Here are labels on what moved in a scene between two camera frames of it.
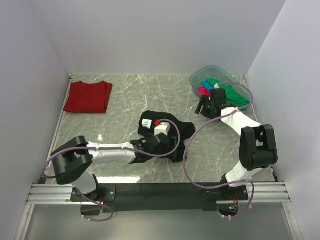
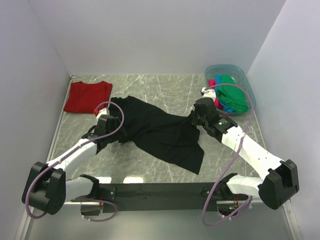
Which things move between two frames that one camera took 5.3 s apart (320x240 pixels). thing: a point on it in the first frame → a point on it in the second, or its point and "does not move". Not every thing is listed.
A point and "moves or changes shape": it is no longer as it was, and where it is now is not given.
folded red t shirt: (88, 98) does not move
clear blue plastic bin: (219, 73) → (240, 78)
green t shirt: (233, 99) does not move
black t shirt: (177, 134) moves or changes shape
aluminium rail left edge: (60, 118) does not move
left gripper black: (166, 150) → (120, 134)
